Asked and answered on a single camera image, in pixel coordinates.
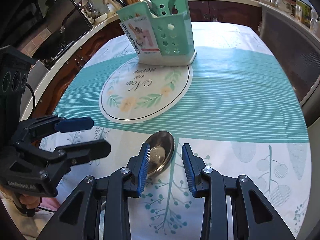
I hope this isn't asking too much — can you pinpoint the green tableware holder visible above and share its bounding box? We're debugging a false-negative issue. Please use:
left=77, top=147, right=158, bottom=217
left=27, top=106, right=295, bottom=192
left=117, top=0, right=196, bottom=66

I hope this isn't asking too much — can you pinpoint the floral teal tablecloth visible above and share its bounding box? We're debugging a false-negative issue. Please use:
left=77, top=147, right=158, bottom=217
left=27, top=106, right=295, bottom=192
left=40, top=23, right=311, bottom=239

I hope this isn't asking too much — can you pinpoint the person's left hand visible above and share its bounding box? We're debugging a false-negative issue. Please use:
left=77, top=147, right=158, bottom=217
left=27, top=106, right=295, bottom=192
left=19, top=194, right=41, bottom=209

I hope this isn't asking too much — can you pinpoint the white ceramic spoon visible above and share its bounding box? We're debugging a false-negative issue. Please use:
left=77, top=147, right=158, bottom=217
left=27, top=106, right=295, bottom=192
left=140, top=0, right=158, bottom=18

